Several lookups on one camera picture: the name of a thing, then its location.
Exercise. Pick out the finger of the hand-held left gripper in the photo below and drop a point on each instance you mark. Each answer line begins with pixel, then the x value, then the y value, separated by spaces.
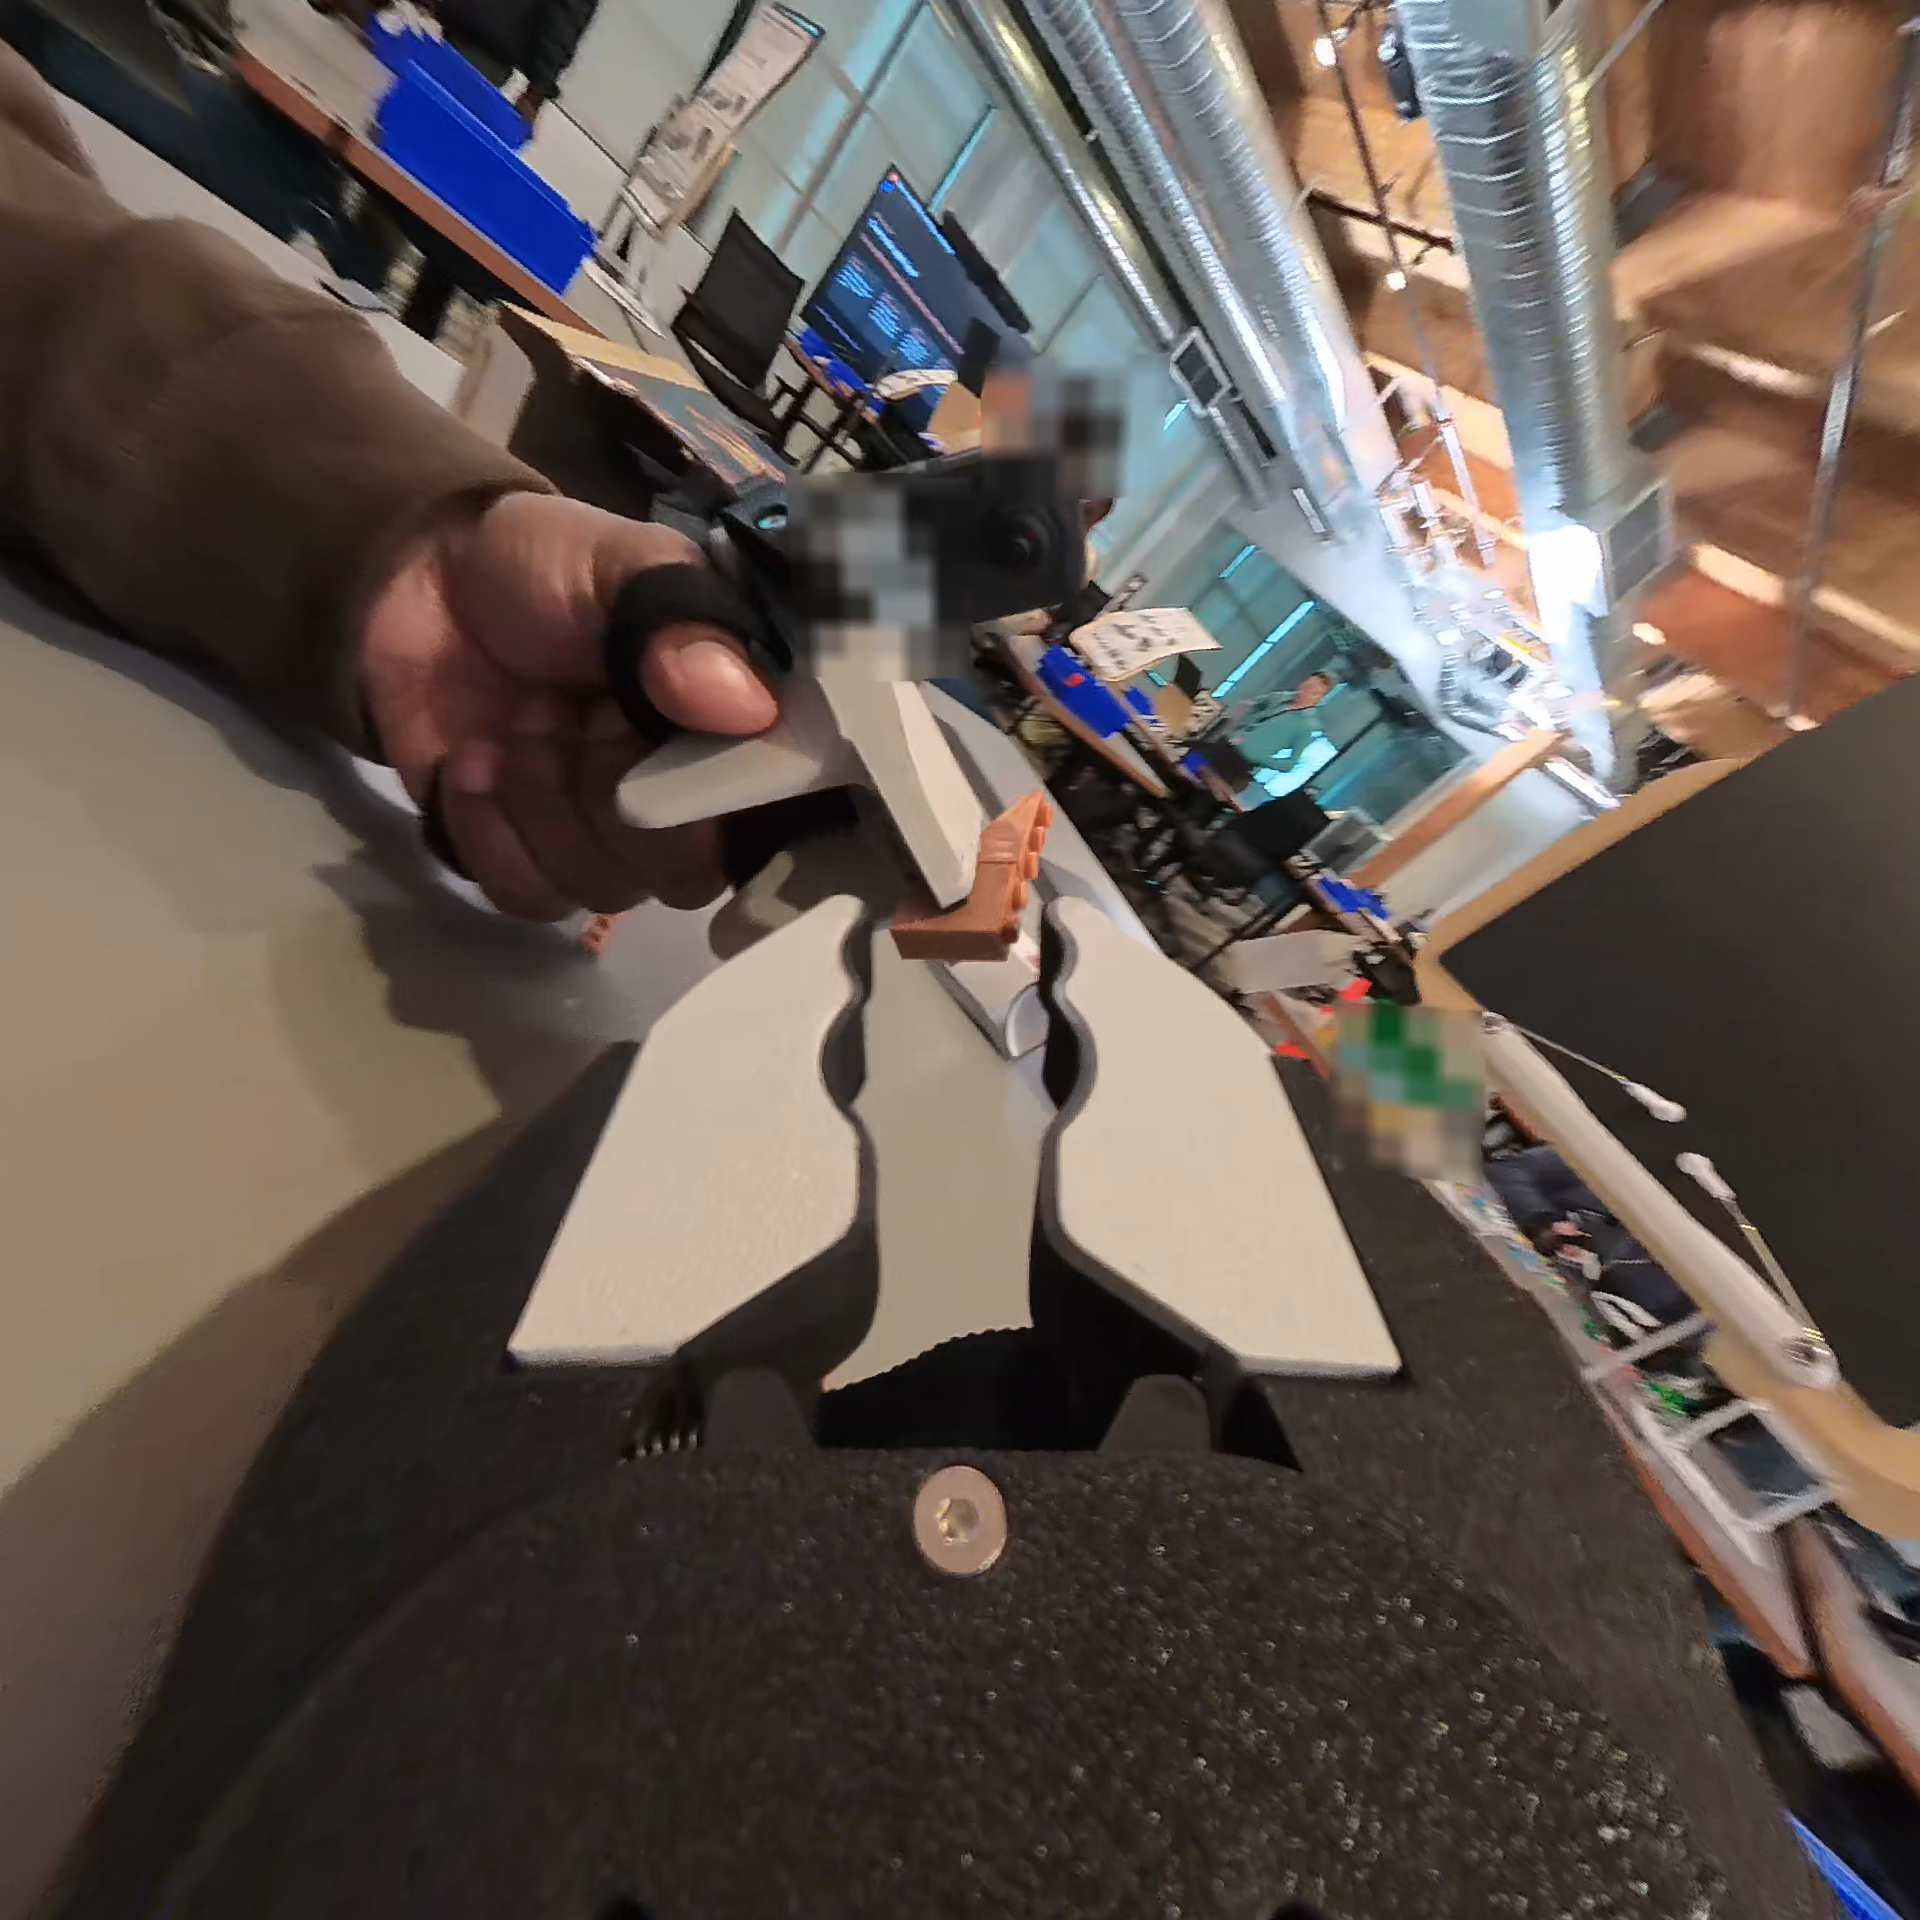
pixel 915 780

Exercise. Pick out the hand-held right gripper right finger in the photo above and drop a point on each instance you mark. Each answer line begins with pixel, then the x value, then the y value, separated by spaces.
pixel 1213 1186

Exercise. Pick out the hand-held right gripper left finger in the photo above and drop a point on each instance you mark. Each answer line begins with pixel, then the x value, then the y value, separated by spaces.
pixel 705 1155

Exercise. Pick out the orange toy brick assembly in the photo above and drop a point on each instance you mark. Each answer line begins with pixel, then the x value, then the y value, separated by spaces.
pixel 975 916

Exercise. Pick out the person's left forearm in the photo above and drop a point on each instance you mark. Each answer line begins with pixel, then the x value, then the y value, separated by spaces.
pixel 194 422

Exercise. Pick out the grey desk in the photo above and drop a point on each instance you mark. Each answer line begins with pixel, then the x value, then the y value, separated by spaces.
pixel 181 975

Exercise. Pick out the person's left hand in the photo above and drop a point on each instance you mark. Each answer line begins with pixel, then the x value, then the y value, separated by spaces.
pixel 495 676

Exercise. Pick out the printed instruction sheet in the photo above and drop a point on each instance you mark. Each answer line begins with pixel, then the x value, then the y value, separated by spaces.
pixel 720 106
pixel 1141 643

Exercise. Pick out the silver monitor stand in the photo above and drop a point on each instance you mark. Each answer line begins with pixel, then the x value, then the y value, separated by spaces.
pixel 1088 879

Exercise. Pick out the black office chair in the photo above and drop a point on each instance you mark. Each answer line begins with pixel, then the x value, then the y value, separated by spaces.
pixel 733 300

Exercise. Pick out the printed toy set box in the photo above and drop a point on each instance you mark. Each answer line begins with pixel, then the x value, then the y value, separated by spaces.
pixel 600 390

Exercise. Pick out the black panel with wooden rim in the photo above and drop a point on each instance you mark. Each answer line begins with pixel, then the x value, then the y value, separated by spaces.
pixel 1724 1080

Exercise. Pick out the long table with toy bricks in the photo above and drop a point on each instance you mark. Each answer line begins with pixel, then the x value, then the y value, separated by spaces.
pixel 1680 1442

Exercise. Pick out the blue plastic bin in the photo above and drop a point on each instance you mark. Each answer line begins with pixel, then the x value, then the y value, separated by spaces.
pixel 481 165

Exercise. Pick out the dark wall screen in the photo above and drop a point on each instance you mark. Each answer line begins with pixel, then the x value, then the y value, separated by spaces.
pixel 901 285

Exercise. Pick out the white metal bracket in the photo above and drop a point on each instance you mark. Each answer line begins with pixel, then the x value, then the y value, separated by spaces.
pixel 1650 1202

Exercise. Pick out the silver ventilation duct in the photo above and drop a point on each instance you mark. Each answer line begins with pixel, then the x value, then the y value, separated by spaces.
pixel 1515 300

